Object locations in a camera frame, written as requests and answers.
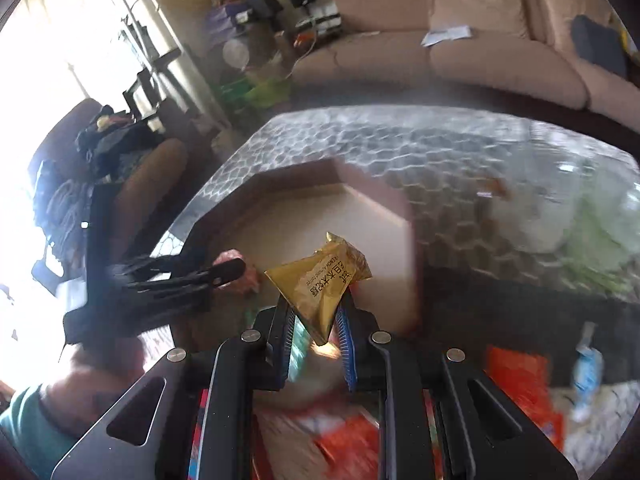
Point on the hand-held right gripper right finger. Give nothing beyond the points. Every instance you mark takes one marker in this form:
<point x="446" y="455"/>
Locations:
<point x="345" y="350"/>

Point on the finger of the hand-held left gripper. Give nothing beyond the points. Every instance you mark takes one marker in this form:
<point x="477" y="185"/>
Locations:
<point x="220" y="269"/>
<point x="190" y="296"/>

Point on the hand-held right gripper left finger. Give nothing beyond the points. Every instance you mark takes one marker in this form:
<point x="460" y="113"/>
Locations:
<point x="286" y="355"/>

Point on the pink snack packet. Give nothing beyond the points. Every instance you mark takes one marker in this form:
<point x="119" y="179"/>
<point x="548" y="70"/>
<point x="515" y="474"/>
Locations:
<point x="247" y="280"/>

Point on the gold snack packet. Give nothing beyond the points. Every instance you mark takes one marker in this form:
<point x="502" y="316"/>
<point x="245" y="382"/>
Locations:
<point x="320" y="285"/>

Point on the red octagonal gift box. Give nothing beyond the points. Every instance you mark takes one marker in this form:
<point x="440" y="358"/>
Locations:
<point x="300" y="220"/>

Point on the person's left forearm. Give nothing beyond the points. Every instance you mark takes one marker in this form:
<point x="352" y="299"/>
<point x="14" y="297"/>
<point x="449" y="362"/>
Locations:
<point x="35" y="425"/>

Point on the white round container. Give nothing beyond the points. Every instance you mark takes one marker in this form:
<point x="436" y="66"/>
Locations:
<point x="235" y="54"/>

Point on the person's left hand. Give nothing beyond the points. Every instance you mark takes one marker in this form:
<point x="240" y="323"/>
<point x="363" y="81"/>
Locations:
<point x="105" y="370"/>

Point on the brown armchair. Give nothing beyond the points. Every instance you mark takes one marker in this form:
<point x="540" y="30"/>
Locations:
<point x="150" y="185"/>

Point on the red snack packet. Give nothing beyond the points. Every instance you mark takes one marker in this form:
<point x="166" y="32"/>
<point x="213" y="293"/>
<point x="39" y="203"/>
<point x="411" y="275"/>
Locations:
<point x="345" y="445"/>

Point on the pile of clothes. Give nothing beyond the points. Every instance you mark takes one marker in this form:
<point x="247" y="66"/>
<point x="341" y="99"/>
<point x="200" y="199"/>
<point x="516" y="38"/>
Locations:
<point x="120" y="145"/>

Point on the dark cloth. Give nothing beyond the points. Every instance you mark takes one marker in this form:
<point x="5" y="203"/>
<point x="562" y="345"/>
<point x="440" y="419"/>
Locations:
<point x="500" y="310"/>

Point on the black chair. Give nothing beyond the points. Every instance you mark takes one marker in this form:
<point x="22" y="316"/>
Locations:
<point x="150" y="85"/>

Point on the orange snack packet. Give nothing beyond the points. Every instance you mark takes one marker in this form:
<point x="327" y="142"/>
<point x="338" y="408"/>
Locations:
<point x="517" y="385"/>

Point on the green bag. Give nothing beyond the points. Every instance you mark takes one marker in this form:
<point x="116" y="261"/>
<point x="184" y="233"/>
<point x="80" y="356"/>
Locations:
<point x="255" y="94"/>

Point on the stone-pattern table cover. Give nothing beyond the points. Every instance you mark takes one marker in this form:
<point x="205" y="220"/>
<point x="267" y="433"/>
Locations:
<point x="400" y="145"/>

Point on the frosted glass mug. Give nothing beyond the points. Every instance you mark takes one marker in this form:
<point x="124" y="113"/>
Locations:
<point x="525" y="220"/>

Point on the white and blue snack packet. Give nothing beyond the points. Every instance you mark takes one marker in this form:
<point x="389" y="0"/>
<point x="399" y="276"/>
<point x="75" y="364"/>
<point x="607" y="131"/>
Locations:
<point x="587" y="365"/>

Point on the purple boxes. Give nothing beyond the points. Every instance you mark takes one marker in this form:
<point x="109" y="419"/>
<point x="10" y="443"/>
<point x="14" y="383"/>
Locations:
<point x="227" y="22"/>

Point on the green glass bowl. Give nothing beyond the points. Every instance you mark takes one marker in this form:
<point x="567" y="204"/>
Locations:
<point x="605" y="230"/>

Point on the beige sofa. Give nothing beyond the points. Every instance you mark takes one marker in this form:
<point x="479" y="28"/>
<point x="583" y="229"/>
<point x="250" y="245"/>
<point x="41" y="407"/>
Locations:
<point x="450" y="60"/>

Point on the white paper sheet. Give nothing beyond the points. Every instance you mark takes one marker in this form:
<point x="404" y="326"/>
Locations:
<point x="445" y="36"/>

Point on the dark blue cushion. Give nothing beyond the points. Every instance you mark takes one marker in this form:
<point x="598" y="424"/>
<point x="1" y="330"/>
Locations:
<point x="600" y="45"/>

